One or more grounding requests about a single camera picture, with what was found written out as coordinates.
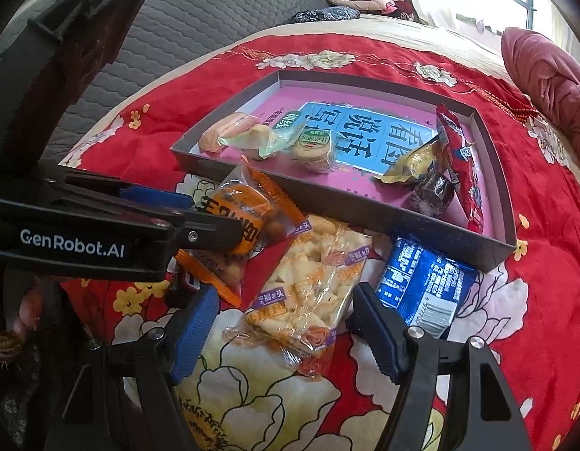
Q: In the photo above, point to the orange snack packet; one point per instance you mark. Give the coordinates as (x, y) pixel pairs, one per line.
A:
(252, 206)

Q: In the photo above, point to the pale pink snack packet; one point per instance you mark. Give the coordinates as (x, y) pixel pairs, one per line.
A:
(224, 131)

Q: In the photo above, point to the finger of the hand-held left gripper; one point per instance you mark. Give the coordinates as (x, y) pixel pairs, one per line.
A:
(210, 235)
(154, 197)

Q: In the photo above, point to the green biscuit packet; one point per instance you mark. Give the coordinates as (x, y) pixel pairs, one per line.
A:
(313, 150)

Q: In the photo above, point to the dark patterned cloth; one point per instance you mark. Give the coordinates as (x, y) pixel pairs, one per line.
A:
(327, 14)

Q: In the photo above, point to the red floral blanket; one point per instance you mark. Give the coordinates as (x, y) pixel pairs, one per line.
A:
(529, 314)

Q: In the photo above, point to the small red blue candy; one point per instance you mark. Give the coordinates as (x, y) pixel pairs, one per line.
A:
(186, 284)

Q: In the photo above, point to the long red snack packet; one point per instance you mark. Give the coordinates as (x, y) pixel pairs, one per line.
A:
(463, 174)

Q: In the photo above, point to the yellow snack packet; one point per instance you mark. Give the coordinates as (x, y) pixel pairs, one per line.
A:
(407, 164)

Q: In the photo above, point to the dark patterned clothing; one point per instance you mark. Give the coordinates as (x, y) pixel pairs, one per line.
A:
(13, 408)

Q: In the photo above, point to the blue snack packet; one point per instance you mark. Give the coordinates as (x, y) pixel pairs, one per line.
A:
(421, 282)

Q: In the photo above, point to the grey cardboard box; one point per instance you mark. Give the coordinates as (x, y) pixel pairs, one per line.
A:
(365, 216)

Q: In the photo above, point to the clear rice cracker packet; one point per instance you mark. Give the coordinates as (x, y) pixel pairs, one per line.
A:
(309, 282)

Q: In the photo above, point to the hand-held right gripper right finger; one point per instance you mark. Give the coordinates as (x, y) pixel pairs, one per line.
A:
(379, 333)

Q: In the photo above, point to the person's left hand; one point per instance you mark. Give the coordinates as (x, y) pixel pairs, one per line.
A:
(29, 307)

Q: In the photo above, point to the brown cake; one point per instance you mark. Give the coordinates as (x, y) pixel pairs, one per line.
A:
(431, 195)

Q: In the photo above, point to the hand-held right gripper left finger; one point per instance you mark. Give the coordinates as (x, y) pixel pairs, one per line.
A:
(196, 329)

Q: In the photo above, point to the pink quilt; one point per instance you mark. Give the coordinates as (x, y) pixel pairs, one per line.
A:
(553, 80)

